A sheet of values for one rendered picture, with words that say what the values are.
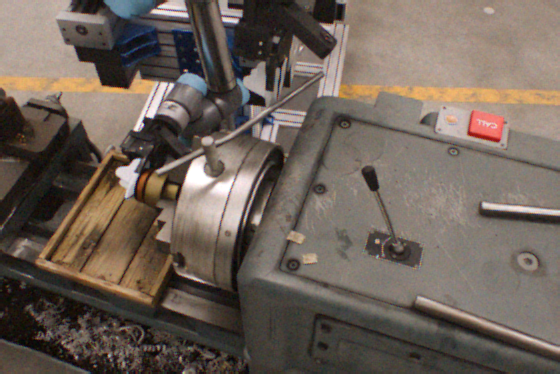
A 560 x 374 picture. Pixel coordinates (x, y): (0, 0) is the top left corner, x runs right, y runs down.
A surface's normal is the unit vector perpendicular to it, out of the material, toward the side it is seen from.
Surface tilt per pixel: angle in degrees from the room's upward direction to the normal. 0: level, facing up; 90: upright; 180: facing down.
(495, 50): 0
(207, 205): 32
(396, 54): 0
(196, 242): 59
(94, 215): 0
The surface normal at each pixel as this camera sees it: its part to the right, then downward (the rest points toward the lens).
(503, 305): 0.00, -0.58
